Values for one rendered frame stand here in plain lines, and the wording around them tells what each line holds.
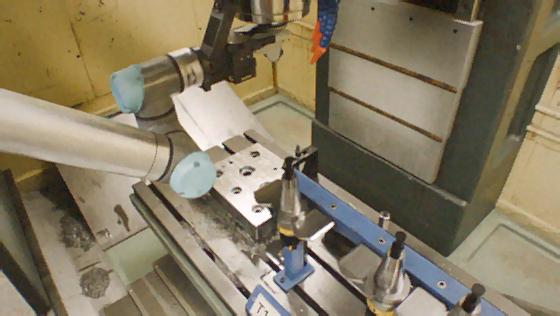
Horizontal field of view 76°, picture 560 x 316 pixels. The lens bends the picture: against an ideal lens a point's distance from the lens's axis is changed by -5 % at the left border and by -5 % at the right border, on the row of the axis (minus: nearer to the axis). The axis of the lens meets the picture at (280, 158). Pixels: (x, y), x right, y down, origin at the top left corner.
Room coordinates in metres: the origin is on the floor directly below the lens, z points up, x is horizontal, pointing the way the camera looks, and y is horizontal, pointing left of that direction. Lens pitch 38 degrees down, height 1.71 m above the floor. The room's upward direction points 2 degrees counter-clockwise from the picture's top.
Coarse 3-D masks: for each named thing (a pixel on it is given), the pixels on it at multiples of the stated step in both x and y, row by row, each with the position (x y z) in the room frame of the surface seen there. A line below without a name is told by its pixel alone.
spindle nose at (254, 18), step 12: (240, 0) 0.73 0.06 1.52; (252, 0) 0.71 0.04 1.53; (264, 0) 0.70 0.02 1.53; (276, 0) 0.70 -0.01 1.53; (288, 0) 0.71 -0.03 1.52; (240, 12) 0.73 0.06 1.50; (252, 12) 0.71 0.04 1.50; (264, 12) 0.70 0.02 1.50; (276, 12) 0.70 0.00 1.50; (288, 12) 0.71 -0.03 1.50; (300, 12) 0.73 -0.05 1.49
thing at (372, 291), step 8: (368, 280) 0.32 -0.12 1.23; (408, 280) 0.32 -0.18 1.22; (368, 288) 0.31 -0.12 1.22; (376, 288) 0.31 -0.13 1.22; (408, 288) 0.31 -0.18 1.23; (368, 296) 0.31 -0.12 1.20; (376, 296) 0.31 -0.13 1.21; (384, 296) 0.30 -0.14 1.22; (392, 296) 0.30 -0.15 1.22; (400, 296) 0.29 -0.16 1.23; (384, 304) 0.29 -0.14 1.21; (392, 304) 0.29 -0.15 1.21
